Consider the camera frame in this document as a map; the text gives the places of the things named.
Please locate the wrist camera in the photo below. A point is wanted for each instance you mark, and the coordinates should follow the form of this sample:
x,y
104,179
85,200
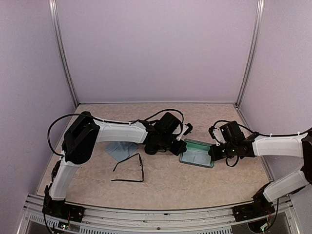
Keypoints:
x,y
185,129
224,131

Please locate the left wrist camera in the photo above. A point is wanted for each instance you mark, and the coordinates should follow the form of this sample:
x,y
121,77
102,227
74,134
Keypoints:
x,y
185,129

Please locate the left aluminium frame post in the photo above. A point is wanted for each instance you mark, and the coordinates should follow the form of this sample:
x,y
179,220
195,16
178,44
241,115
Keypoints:
x,y
61,50

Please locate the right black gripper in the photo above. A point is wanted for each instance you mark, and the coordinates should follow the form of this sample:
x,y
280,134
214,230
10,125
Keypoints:
x,y
216,156

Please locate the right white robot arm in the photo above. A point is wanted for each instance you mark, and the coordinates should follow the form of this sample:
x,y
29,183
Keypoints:
x,y
298,145

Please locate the grey green glasses case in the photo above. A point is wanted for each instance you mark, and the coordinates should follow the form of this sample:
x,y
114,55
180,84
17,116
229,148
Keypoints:
x,y
193,145

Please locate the aluminium frame post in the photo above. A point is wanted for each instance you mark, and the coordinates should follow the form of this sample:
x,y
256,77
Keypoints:
x,y
252,52
61,50

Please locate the front aluminium rail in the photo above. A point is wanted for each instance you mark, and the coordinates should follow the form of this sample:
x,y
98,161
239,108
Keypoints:
x,y
103,220

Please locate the light blue cleaning cloth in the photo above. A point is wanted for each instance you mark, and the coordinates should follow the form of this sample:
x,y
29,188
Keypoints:
x,y
196,157

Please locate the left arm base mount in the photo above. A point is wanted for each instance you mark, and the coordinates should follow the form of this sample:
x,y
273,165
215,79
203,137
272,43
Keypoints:
x,y
61,209

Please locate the right aluminium frame post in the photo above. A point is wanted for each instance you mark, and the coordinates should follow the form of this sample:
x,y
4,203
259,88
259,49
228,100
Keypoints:
x,y
252,52

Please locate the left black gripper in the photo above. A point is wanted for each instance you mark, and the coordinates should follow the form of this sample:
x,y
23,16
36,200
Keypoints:
x,y
178,149

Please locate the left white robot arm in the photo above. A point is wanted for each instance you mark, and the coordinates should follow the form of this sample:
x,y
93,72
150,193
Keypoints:
x,y
87,130

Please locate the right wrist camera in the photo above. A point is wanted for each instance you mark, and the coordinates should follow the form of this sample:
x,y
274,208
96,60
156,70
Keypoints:
x,y
224,131

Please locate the black frame glasses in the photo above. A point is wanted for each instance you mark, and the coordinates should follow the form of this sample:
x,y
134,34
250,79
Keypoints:
x,y
131,171

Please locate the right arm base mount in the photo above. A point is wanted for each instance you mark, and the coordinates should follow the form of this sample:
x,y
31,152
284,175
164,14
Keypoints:
x,y
259,207

